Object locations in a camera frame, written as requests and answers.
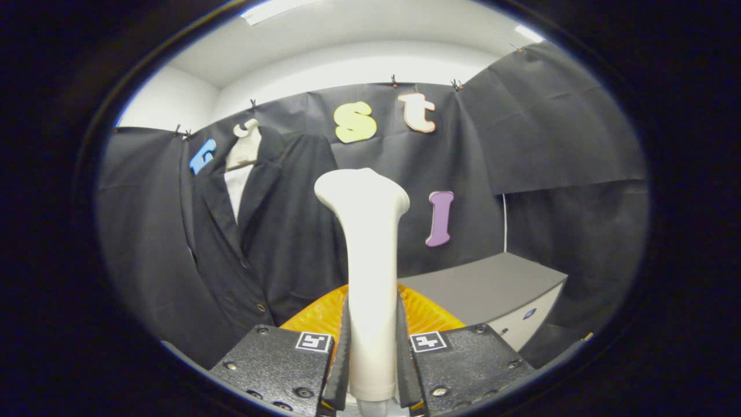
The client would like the white garment steamer head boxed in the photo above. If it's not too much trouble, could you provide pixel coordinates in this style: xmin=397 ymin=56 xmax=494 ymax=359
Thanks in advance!
xmin=314 ymin=168 xmax=410 ymax=403

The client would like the long ceiling light panel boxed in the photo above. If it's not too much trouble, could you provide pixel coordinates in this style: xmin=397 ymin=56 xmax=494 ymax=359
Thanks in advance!
xmin=240 ymin=0 xmax=319 ymax=25

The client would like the cream plastic clothes hanger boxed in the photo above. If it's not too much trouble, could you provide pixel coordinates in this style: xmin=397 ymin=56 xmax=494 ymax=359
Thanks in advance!
xmin=225 ymin=119 xmax=262 ymax=171

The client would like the black backdrop cloth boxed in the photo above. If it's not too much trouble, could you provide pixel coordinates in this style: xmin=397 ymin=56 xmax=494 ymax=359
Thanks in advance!
xmin=96 ymin=41 xmax=649 ymax=371

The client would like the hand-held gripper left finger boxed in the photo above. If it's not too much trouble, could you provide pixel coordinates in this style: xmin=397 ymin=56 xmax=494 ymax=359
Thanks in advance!
xmin=208 ymin=284 xmax=351 ymax=417

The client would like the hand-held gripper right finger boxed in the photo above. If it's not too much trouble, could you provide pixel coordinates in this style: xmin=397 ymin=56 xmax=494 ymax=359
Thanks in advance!
xmin=395 ymin=284 xmax=536 ymax=417

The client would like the black suit jacket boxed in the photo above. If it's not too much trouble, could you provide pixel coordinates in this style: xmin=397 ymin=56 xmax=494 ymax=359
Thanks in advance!
xmin=184 ymin=129 xmax=349 ymax=331

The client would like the grey cabinet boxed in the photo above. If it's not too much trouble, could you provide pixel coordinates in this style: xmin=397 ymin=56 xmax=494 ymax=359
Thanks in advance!
xmin=398 ymin=252 xmax=569 ymax=352

